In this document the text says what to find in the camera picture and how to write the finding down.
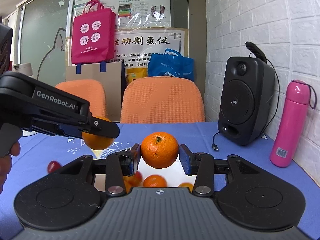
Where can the yellow snack bag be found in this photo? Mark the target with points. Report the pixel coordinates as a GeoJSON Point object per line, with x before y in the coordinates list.
{"type": "Point", "coordinates": [136, 73]}

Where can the blue patterned tablecloth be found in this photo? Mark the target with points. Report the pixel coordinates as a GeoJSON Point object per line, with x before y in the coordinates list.
{"type": "Point", "coordinates": [39, 149]}

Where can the white round plate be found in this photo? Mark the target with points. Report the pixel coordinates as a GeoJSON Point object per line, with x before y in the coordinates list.
{"type": "Point", "coordinates": [173, 174]}

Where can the small yellow orange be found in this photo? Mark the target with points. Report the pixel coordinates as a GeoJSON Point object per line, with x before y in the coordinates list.
{"type": "Point", "coordinates": [188, 185]}

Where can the left orange chair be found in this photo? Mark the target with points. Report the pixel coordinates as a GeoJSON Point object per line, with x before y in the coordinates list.
{"type": "Point", "coordinates": [90, 90]}

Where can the right orange chair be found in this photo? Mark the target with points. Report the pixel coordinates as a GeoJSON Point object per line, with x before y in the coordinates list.
{"type": "Point", "coordinates": [162, 100]}

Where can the pink thermos bottle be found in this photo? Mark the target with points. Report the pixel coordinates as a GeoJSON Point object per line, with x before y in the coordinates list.
{"type": "Point", "coordinates": [300, 96]}

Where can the small mandarin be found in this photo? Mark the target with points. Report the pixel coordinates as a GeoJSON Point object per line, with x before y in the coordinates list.
{"type": "Point", "coordinates": [155, 181]}

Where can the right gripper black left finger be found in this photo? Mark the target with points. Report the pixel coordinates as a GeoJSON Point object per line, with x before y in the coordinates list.
{"type": "Point", "coordinates": [74, 193]}

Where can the mandarin with green stem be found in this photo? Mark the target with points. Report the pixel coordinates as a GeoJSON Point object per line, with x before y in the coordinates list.
{"type": "Point", "coordinates": [159, 150]}

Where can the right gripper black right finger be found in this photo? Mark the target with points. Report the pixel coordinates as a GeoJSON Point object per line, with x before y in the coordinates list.
{"type": "Point", "coordinates": [244, 193]}

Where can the white thermos jug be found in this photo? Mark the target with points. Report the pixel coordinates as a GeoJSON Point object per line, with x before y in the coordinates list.
{"type": "Point", "coordinates": [24, 68]}

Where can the blue shopping bag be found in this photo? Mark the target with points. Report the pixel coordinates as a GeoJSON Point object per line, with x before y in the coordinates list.
{"type": "Point", "coordinates": [171, 63]}

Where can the person's left hand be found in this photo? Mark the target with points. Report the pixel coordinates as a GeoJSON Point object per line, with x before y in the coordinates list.
{"type": "Point", "coordinates": [6, 163]}

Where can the dark red plum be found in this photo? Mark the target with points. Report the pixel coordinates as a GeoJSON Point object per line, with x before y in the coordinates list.
{"type": "Point", "coordinates": [53, 166]}

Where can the magenta tote bag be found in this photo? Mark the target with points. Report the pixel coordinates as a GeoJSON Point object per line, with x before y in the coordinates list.
{"type": "Point", "coordinates": [93, 34]}

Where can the brown paper bag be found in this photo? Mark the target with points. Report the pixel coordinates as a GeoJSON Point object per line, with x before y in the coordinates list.
{"type": "Point", "coordinates": [110, 75]}

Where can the orange chair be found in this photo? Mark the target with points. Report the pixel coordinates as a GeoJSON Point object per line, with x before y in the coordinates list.
{"type": "Point", "coordinates": [162, 100]}
{"type": "Point", "coordinates": [90, 90]}

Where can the large front orange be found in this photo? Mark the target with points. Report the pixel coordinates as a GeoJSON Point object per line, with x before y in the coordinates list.
{"type": "Point", "coordinates": [96, 142]}

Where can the red yellow small apple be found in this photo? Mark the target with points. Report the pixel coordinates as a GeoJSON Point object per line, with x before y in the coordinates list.
{"type": "Point", "coordinates": [136, 179]}

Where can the black speaker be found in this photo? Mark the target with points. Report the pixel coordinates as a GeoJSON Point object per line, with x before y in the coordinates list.
{"type": "Point", "coordinates": [247, 94]}

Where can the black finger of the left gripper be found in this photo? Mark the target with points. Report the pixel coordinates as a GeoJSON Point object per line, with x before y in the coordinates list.
{"type": "Point", "coordinates": [104, 128]}

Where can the white poster with characters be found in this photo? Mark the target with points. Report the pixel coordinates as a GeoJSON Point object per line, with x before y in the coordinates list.
{"type": "Point", "coordinates": [134, 47]}

